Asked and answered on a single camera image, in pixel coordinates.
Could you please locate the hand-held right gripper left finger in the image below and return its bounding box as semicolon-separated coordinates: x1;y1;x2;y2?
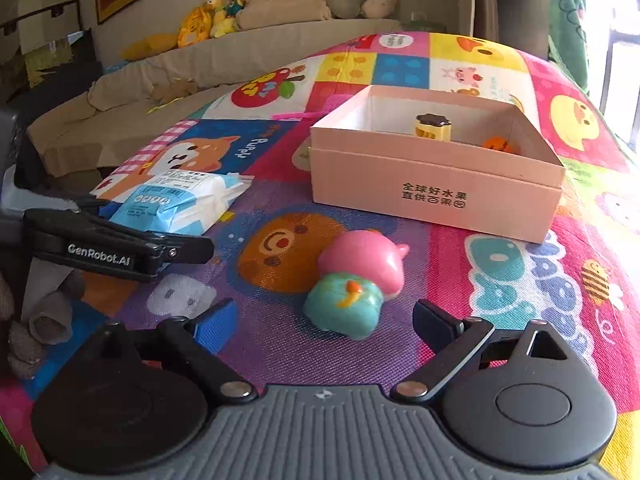
82;297;258;403

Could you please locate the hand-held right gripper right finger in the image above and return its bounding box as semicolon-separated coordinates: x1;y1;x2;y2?
390;299;571;403

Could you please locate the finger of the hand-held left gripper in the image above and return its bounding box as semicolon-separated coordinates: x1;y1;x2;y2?
142;232;216;267
70;197;121;220

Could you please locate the blue wet wipes packet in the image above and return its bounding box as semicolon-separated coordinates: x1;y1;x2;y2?
90;170;255;236

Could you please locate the pink squishy toy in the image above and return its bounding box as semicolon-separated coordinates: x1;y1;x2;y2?
317;230;411;295

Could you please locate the teal squishy toy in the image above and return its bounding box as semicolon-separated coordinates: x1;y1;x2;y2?
302;272;385;342

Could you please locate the pink cardboard box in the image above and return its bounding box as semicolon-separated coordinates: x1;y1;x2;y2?
309;85;567;245

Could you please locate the orange toy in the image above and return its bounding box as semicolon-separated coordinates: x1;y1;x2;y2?
481;134;518;155

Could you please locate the yellow toy cupcake brown top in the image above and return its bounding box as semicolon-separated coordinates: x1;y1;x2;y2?
413;114;453;142

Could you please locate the person's left hand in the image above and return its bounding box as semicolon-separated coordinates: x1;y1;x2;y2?
0;272;87;381

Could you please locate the colourful cartoon play mat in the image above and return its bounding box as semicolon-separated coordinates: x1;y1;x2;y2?
0;30;640;480

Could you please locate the beige sofa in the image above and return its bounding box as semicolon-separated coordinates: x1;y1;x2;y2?
27;17;403;178

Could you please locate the brown plush toy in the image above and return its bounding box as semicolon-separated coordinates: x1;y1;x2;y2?
150;80;198;103

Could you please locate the black furniture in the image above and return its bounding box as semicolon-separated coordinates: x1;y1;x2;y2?
0;0;97;107

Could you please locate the yellow pillow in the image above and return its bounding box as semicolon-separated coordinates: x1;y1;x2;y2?
122;34;180;61

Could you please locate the yellow plush bag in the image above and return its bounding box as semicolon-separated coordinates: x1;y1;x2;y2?
177;7;213;50

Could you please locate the cartoon boy doll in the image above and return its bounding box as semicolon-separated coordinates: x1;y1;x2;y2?
210;0;253;38

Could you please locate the beige folded cushion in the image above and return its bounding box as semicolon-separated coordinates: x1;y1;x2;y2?
235;0;335;32

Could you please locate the green dinosaur blanket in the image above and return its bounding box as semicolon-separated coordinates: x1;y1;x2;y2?
547;0;592;97

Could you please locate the white bear plush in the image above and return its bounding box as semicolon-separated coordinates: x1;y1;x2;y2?
360;0;400;20

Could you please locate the beige curtain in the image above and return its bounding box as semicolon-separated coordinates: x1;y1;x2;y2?
475;0;551;58

